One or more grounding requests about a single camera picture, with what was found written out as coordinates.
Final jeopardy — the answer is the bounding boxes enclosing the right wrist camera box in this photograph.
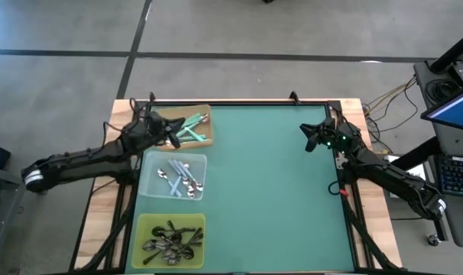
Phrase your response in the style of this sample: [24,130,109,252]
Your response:
[322,117,338,133]

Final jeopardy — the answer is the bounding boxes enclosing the orange plastic bin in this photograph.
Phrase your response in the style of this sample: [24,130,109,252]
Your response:
[149,104,214,150]

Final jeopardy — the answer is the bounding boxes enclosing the black cable with red tie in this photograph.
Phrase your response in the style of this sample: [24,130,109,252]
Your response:
[327,180,350,197]

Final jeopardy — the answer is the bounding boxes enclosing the monitor with blue screen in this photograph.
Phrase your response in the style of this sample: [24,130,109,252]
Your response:
[420,82,463,134]

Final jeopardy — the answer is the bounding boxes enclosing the white paper sheet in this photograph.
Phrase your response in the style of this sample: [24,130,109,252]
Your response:
[384,154,431,202]

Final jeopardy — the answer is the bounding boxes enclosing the coiled black cable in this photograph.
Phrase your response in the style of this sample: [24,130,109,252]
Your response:
[423,78,452,105]

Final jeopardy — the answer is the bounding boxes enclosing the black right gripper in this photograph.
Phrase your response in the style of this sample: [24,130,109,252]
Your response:
[299,117,361,153]

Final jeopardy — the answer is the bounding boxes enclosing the light blue handled spoon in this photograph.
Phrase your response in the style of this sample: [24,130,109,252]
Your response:
[173,160,199,192]
[180,162,205,192]
[157,167,179,192]
[169,175,183,199]
[167,159,190,187]

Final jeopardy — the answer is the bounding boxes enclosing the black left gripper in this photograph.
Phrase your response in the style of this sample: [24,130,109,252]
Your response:
[128,110,186,150]

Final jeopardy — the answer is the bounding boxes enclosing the black pole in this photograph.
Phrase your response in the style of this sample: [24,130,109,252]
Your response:
[429,27,463,73]

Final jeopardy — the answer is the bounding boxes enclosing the black keyboard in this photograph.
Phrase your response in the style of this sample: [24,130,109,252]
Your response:
[436,154,463,199]

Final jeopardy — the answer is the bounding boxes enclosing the gray side table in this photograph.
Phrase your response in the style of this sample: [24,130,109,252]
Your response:
[0,163,51,275]

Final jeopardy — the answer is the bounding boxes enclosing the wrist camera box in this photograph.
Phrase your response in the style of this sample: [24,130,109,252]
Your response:
[322,117,338,133]
[146,110,164,129]

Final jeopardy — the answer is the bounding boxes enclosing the clear plastic bin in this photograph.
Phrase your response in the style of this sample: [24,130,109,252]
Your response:
[138,150,209,202]

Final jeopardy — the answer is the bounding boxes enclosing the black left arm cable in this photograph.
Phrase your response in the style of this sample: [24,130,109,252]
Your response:
[102,97,151,134]

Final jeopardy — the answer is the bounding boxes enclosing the silver metal spoon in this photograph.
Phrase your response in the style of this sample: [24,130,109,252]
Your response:
[162,247,186,267]

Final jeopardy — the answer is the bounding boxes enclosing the caster wheel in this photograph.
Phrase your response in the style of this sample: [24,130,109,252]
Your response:
[426,232,442,248]

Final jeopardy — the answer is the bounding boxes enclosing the teal handled spoon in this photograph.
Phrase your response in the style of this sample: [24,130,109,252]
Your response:
[182,116,209,130]
[180,112,210,128]
[165,134,208,147]
[176,125,197,138]
[187,128,209,142]

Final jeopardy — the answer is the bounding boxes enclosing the yellow plastic bin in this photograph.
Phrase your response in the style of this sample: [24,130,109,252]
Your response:
[131,212,206,270]

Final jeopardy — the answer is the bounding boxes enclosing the yellow and black cables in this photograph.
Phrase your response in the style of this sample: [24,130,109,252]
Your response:
[363,75,419,133]

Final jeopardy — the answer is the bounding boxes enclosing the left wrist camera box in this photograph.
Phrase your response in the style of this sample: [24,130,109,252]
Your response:
[146,110,164,129]

